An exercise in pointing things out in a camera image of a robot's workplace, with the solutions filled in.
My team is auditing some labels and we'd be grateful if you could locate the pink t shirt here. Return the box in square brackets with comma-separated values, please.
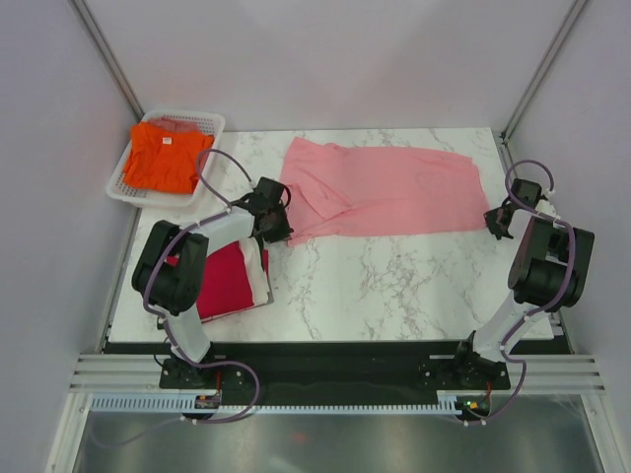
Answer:
[280, 138, 489, 246]

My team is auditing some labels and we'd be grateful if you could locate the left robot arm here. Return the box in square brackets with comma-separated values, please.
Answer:
[131, 177, 292, 387]

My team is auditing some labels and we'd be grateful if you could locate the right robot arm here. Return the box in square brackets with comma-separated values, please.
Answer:
[451, 178, 596, 388]

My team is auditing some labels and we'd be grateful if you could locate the folded white t shirt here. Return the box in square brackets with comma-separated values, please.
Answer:
[239, 237, 271, 307]

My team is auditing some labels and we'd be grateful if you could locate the folded red t shirt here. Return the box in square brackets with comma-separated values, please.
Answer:
[195, 242, 254, 323]

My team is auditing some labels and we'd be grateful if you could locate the white plastic basket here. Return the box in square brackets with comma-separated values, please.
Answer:
[106, 109, 226, 209]

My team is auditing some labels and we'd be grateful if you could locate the orange t shirt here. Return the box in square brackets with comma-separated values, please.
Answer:
[123, 122, 214, 194]

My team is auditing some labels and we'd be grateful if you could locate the dark pink shirt in basket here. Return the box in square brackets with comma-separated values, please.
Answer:
[147, 116, 200, 133]

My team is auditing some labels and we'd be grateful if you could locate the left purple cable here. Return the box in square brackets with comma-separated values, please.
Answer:
[140, 150, 257, 356]

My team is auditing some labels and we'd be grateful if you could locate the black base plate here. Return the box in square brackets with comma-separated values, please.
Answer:
[160, 341, 511, 406]

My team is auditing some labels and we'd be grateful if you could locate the white slotted cable duct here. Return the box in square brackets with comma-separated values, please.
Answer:
[90, 393, 461, 416]

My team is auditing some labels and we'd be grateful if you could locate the right aluminium frame post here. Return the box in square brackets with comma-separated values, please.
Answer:
[497, 0, 591, 147]

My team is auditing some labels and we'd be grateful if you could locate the aluminium frame post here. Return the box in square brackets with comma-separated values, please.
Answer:
[68, 0, 145, 120]
[497, 0, 591, 147]

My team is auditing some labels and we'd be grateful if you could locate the left aluminium frame post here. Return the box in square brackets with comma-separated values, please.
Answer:
[68, 0, 145, 120]

